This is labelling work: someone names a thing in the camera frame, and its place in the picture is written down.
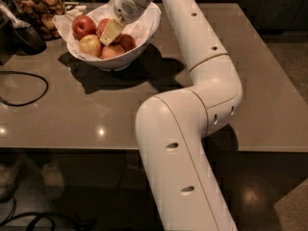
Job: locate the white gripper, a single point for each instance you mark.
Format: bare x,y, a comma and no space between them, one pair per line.
125,8

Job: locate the red apple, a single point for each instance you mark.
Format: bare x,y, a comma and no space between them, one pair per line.
101,26
127,42
83,25

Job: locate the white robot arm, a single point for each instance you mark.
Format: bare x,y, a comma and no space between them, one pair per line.
171,125

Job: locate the orange-red apple front centre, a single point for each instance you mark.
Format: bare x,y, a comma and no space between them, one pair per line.
112,51

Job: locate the yellow-red apple front left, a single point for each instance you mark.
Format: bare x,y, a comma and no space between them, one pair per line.
90,45

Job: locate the white oval bowl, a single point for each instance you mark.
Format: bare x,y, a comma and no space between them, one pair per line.
141,30

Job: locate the white tissue paper liner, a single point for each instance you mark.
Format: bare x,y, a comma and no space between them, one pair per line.
63,24

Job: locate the glass jar of dried chips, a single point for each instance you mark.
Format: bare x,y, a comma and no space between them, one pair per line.
41,13

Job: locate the black round appliance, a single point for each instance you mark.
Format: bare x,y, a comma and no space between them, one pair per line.
29,40

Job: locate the white shoe right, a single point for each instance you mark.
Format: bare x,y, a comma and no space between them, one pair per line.
53,180

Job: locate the white spoon handle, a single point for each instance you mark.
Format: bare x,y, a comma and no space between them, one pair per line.
17,23

